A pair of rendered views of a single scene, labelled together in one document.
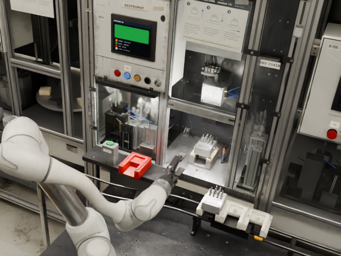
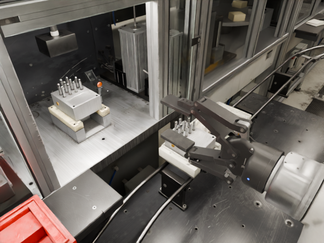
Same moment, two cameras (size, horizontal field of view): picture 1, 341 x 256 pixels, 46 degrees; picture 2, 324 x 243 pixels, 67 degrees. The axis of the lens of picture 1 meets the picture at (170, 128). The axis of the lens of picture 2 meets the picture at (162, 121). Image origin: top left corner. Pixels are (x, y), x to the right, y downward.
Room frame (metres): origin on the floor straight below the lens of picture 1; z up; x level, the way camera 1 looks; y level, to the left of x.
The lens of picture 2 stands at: (1.50, 0.31, 1.43)
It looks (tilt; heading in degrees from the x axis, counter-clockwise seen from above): 38 degrees down; 290
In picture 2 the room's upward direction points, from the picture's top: straight up
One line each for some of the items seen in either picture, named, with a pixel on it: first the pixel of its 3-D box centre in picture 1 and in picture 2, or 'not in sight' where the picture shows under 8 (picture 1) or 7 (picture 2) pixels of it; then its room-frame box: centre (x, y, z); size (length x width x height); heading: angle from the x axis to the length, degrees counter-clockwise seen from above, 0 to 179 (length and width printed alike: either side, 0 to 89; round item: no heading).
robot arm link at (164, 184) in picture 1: (160, 189); (292, 182); (1.39, 0.02, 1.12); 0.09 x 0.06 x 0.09; 68
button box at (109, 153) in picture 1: (110, 151); not in sight; (1.89, 0.33, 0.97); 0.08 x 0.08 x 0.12; 68
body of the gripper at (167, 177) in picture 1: (167, 181); (247, 159); (1.46, -0.01, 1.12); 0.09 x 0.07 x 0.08; 158
